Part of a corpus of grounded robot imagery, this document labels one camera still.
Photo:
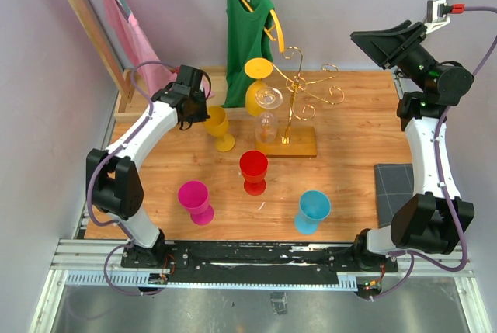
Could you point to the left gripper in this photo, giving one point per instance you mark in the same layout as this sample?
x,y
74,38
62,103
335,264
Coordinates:
x,y
203,114

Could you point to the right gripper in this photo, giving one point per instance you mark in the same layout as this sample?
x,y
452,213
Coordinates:
x,y
388,47

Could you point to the yellow goblet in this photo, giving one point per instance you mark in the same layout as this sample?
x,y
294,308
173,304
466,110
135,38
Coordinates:
x,y
217,126
257,69

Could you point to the clear wine glass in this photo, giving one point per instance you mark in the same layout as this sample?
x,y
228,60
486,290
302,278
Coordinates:
x,y
266,126

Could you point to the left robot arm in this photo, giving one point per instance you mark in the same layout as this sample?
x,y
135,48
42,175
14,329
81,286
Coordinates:
x,y
114,193

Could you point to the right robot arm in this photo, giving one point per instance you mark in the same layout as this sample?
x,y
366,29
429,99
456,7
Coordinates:
x,y
434,220

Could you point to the wooden rack base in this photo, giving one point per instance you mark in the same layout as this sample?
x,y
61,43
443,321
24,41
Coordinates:
x,y
302,144

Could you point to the pink cloth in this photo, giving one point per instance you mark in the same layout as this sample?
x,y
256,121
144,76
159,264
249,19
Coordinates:
x,y
137,46

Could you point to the wooden clothes stand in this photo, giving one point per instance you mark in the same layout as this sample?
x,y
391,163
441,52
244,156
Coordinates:
x,y
127,106

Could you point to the red goblet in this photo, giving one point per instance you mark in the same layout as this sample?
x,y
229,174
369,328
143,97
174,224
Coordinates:
x,y
254,165

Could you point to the green tank top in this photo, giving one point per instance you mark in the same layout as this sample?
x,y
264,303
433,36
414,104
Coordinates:
x,y
246,40

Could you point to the magenta goblet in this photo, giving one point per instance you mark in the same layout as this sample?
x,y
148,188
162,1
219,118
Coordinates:
x,y
194,197

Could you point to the dark grey checked cloth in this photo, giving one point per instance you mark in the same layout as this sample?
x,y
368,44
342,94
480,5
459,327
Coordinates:
x,y
394,188

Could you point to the blue goblet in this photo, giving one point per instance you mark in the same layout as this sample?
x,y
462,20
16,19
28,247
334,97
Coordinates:
x,y
313,207

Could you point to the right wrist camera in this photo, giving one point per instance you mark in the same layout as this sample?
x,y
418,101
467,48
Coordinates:
x,y
438,14

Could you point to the gold wire glass rack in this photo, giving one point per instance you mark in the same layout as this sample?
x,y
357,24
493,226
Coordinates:
x,y
297,84

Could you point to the black mounting rail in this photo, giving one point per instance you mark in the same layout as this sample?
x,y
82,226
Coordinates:
x,y
248,264

